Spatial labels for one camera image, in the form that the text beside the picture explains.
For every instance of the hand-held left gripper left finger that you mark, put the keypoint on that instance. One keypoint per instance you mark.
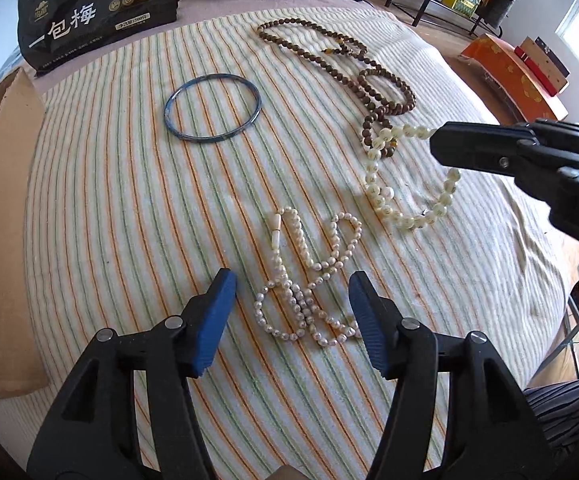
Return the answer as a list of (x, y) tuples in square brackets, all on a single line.
[(215, 310)]

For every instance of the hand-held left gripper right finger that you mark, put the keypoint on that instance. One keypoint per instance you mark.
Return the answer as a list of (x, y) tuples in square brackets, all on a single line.
[(367, 310)]

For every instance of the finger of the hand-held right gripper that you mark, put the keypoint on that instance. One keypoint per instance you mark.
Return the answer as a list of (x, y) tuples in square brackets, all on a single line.
[(469, 152)]

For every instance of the blue bangle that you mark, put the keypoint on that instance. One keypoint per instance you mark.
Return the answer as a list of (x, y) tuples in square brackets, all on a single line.
[(167, 110)]

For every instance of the cardboard box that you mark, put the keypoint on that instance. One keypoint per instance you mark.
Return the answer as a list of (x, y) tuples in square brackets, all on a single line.
[(4, 210)]

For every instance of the orange patterned box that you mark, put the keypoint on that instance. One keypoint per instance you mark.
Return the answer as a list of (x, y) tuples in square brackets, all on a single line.
[(509, 80)]

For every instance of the striped cloth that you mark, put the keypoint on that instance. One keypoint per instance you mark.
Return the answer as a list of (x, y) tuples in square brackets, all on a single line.
[(144, 235)]

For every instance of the beige and red box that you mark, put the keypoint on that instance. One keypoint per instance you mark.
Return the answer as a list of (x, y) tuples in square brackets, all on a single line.
[(544, 62)]

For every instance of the person's striped clothing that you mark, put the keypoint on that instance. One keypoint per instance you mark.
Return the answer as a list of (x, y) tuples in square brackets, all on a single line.
[(569, 410)]

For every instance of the brown blanket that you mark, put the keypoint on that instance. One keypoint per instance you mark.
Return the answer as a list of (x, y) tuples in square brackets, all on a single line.
[(249, 2)]

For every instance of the black printed bag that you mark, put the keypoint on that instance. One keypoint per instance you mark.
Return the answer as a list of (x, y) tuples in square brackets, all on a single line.
[(94, 15)]

